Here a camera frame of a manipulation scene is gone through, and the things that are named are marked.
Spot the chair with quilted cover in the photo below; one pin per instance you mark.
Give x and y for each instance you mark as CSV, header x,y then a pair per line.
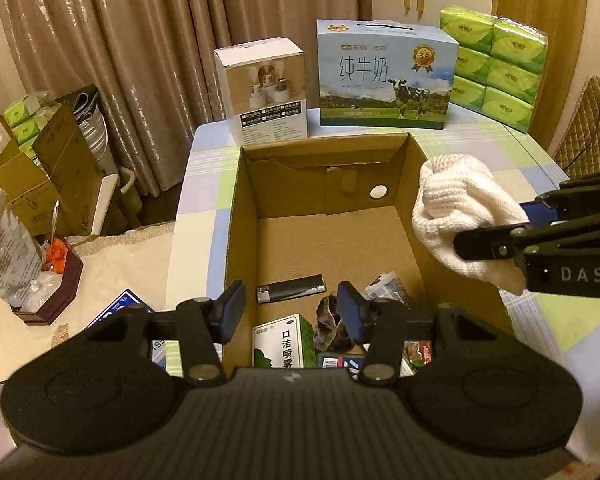
x,y
595,125

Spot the cardboard box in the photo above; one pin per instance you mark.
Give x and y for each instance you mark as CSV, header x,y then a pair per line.
x,y
330,235

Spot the green spray box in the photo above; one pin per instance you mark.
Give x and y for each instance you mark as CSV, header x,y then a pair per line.
x,y
282,345

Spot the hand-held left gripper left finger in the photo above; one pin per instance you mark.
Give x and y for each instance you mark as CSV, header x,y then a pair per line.
x,y
232,310

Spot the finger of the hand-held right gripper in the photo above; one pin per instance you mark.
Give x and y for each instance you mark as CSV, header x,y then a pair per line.
x,y
485,245
537,212

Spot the clear plastic packet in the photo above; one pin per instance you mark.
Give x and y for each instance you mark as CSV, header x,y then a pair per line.
x,y
387,287

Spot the white product box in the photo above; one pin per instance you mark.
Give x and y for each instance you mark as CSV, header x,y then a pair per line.
x,y
260,90

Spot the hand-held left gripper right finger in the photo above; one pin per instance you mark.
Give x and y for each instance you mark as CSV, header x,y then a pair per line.
x,y
350,310

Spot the red snack packet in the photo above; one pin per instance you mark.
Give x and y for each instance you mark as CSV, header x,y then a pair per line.
x,y
420,352

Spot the checked tablecloth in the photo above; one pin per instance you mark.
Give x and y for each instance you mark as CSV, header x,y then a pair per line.
x,y
205,185

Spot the stack of green tissue packs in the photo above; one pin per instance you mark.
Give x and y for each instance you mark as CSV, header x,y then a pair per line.
x,y
500,70

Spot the brown wooden box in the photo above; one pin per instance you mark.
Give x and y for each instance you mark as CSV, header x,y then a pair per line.
x,y
60,290

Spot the tall brown carton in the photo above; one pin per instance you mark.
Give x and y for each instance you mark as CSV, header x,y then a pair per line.
x,y
65,170

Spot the blue milk gift box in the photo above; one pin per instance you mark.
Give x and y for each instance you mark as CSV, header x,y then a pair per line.
x,y
380,75

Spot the crinkled white plastic bag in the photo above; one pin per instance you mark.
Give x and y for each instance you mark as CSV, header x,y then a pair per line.
x,y
5,250

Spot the small green tissue packs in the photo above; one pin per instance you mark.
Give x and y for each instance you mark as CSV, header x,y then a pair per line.
x,y
25,115

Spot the blue white milk carton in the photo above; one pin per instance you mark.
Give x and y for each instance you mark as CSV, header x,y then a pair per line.
x,y
122,302

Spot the black lighter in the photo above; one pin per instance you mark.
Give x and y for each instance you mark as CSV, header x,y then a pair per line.
x,y
295,287

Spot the bowl set box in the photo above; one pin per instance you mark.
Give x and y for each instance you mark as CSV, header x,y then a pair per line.
x,y
95,130

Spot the low brown carton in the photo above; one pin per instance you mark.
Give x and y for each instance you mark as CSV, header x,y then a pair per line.
x,y
15,185

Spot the white stool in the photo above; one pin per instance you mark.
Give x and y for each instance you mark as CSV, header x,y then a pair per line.
x,y
107,200

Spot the small orange toy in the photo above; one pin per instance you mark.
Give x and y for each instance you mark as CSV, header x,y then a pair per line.
x,y
57,255

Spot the white knitted sock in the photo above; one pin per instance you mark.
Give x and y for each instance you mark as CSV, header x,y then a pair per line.
x,y
455,200

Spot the beige curtain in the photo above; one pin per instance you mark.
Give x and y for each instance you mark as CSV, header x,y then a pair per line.
x,y
130,35

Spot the dark wrapper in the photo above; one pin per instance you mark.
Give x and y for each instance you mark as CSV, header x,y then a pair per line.
x,y
325,325

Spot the blue-label clear plastic box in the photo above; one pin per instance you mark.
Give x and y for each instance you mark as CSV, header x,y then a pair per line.
x,y
337,361

